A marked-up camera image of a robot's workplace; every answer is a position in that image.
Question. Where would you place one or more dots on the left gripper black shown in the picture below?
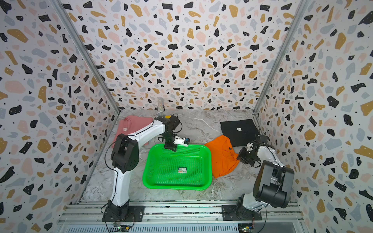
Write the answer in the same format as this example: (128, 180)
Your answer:
(173, 146)

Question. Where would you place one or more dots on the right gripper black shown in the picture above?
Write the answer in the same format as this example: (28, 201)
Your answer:
(241, 156)

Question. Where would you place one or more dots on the orange t-shirt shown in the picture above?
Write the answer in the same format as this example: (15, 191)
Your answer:
(223, 157)

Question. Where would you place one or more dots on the green plastic basket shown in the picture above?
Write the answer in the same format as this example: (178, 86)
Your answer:
(161, 169)

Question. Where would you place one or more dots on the pink t-shirt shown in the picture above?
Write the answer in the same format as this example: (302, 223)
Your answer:
(132, 124)

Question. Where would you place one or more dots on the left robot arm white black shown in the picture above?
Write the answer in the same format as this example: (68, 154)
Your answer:
(125, 154)

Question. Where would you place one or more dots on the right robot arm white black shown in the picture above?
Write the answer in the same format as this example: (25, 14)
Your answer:
(274, 180)

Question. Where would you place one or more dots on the black folded t-shirt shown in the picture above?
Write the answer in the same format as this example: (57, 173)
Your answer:
(240, 132)

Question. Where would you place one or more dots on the label sticker in basket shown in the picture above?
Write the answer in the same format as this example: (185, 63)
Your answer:
(182, 170)

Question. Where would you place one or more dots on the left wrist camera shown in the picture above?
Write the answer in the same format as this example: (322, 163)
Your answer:
(181, 141)

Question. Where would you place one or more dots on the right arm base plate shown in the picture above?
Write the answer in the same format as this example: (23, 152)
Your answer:
(242, 212)

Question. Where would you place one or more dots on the aluminium rail frame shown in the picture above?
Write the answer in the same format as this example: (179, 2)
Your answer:
(181, 217)

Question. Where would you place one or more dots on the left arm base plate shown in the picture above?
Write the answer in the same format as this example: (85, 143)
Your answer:
(126, 213)

